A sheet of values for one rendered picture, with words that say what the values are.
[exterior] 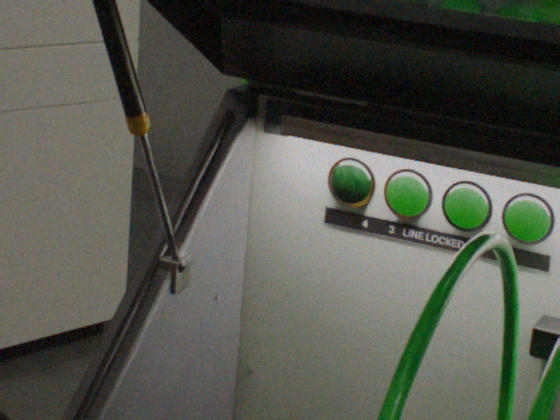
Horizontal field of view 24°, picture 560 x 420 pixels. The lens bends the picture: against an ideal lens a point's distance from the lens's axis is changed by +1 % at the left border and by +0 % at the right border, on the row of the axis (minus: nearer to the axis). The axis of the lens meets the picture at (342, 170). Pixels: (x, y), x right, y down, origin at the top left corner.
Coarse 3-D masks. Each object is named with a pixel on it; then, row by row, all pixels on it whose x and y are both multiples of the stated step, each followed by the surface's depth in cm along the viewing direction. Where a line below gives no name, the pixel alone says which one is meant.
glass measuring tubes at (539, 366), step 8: (544, 320) 121; (552, 320) 121; (536, 328) 119; (544, 328) 119; (552, 328) 119; (536, 336) 119; (544, 336) 119; (552, 336) 118; (536, 344) 119; (544, 344) 119; (552, 344) 119; (536, 352) 119; (544, 352) 119; (536, 360) 123; (544, 360) 120; (536, 368) 123; (544, 368) 120; (536, 376) 123; (536, 384) 123; (528, 408) 124; (552, 416) 122
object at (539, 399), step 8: (552, 352) 91; (552, 360) 90; (552, 368) 90; (544, 376) 89; (552, 376) 89; (544, 384) 89; (552, 384) 89; (536, 392) 88; (544, 392) 88; (552, 392) 88; (536, 400) 88; (544, 400) 88; (552, 400) 88; (536, 408) 87; (544, 408) 87; (552, 408) 88; (528, 416) 87; (536, 416) 87; (544, 416) 87
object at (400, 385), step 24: (480, 240) 96; (504, 240) 102; (456, 264) 92; (504, 264) 106; (456, 288) 91; (504, 288) 109; (432, 312) 88; (504, 312) 112; (432, 336) 87; (504, 336) 113; (408, 360) 85; (504, 360) 114; (408, 384) 85; (504, 384) 115; (384, 408) 84; (504, 408) 116
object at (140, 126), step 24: (96, 0) 102; (120, 24) 104; (120, 48) 104; (120, 72) 106; (120, 96) 108; (144, 120) 109; (144, 144) 111; (168, 216) 116; (168, 240) 118; (168, 264) 119
